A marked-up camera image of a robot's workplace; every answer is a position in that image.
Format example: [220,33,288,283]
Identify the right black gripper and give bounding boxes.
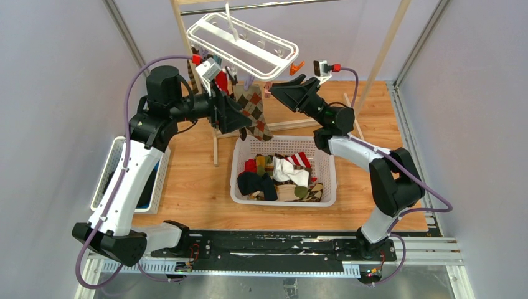
[264,75,329,128]

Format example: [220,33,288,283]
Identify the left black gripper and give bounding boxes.
[170,78,253,133]

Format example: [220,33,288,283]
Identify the beige orange argyle sock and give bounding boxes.
[233,84,273,141]

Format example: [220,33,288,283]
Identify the brown striped sock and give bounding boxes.
[186,60,199,93]

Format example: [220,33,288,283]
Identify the white plastic clip hanger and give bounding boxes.
[186,1,299,82]

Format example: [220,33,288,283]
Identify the brown argyle sock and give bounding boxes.
[239,128,247,141]

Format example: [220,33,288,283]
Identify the red christmas sock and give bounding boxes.
[215,70,229,95]

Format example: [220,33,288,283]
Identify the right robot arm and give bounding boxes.
[269,75,425,260]

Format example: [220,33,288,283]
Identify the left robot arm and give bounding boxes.
[72,60,251,267]

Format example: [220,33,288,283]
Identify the orange hanger clip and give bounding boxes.
[289,61,305,76]
[263,82,273,98]

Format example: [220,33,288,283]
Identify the purple hanger clip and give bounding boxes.
[243,75,255,91]
[199,48,207,59]

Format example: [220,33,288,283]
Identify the pile of colourful socks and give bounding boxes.
[235,151,324,202]

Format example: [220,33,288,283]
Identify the white centre laundry basket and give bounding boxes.
[230,135,337,207]

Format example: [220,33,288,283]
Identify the white laundry basket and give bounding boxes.
[90,136,171,214]
[230,135,337,207]

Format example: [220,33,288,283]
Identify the white left laundry basket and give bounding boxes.
[90,136,171,214]

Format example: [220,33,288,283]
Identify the dark clothes in left basket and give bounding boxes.
[103,164,161,209]

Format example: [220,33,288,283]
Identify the wooden clothes rack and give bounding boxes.
[171,1,411,167]

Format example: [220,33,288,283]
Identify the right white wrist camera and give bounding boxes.
[313,60,332,85]

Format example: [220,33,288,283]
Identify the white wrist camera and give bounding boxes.
[196,58,222,96]
[313,60,332,85]

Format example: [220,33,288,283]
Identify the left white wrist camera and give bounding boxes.
[196,58,222,96]

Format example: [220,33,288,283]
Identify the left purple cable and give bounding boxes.
[75,54,205,290]

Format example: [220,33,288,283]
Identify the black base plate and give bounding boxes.
[150,230,397,273]

